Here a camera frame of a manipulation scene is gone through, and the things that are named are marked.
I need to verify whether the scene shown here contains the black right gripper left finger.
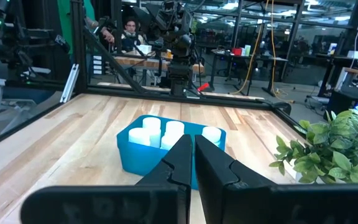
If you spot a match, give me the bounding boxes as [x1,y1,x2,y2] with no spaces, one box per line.
[20,134,194,224]

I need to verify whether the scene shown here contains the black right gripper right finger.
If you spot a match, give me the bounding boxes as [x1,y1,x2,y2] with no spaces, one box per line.
[194,134,358,224]

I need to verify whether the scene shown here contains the blue plastic basket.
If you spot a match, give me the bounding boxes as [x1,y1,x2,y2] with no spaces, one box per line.
[116,114,227,190]

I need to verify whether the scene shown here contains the wooden background table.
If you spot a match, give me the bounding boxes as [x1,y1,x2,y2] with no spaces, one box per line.
[113,51,204,75]

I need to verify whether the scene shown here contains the black desk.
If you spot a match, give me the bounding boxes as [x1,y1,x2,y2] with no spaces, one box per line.
[318,51,358,106]
[209,48,288,94]

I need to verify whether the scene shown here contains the small green potted plant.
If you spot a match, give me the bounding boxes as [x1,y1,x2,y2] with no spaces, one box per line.
[268,108,358,184]

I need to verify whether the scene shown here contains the silver aluminium bar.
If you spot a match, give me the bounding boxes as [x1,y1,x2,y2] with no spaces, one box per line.
[60,63,80,103]

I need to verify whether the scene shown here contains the person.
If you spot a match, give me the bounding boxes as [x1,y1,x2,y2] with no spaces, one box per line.
[57,0,116,57]
[119,19,145,54]

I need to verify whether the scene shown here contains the black computer tower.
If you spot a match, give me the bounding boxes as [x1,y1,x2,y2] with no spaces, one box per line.
[326,90,358,119]

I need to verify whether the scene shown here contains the person's hand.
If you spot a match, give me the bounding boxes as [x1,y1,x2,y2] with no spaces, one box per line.
[99,26,116,44]

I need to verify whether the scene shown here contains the red tool handle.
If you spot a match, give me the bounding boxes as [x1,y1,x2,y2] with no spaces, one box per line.
[196,82,211,93]

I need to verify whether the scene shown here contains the yellow hanging cable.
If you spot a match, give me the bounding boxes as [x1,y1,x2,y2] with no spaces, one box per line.
[268,0,279,94]
[230,0,269,95]

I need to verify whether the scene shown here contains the black aluminium table frame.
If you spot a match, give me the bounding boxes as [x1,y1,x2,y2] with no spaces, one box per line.
[0,0,295,153]

